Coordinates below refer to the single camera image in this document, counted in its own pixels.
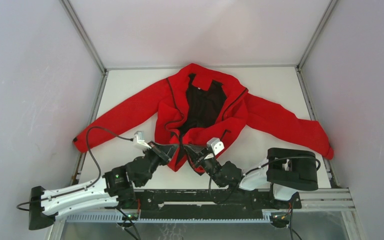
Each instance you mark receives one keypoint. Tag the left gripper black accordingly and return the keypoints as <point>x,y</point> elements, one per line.
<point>164,152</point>

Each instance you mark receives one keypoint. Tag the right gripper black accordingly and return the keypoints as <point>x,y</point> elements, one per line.
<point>199,155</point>

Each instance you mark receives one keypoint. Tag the red jacket black lining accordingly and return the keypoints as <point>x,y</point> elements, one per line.
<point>197,104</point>

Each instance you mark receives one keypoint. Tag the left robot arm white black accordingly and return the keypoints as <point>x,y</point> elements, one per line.
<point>112,189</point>

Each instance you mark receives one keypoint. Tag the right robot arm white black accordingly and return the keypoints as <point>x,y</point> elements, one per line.
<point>287,171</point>

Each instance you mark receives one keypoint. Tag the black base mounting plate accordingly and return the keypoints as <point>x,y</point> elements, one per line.
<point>204,203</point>

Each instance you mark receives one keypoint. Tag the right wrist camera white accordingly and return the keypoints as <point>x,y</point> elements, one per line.
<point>215,145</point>

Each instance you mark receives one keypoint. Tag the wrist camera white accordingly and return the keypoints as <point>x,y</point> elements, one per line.
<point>139,141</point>
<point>215,145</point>

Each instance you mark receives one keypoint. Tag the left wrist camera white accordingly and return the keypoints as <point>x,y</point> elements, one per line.
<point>139,141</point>

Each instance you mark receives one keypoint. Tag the white slotted cable duct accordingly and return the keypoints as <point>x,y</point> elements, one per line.
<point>117,217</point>

